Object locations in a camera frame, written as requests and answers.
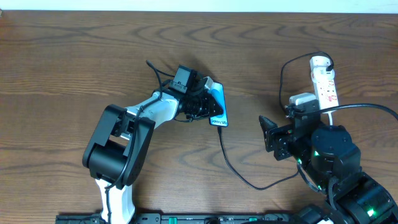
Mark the blue Galaxy smartphone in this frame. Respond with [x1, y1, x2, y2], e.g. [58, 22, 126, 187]
[209, 82, 228, 127]

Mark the black USB charging cable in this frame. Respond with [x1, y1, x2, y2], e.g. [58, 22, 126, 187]
[216, 51, 335, 191]

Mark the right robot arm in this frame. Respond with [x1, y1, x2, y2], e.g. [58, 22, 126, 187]
[259, 100, 397, 223]

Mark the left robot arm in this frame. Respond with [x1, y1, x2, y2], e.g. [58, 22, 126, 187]
[82, 65, 228, 223]

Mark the white power strip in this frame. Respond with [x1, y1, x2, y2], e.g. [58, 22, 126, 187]
[310, 56, 339, 110]

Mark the left camera black cable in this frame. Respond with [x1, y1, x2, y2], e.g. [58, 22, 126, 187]
[104, 60, 177, 224]

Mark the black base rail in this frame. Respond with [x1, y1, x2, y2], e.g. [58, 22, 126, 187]
[55, 213, 292, 224]

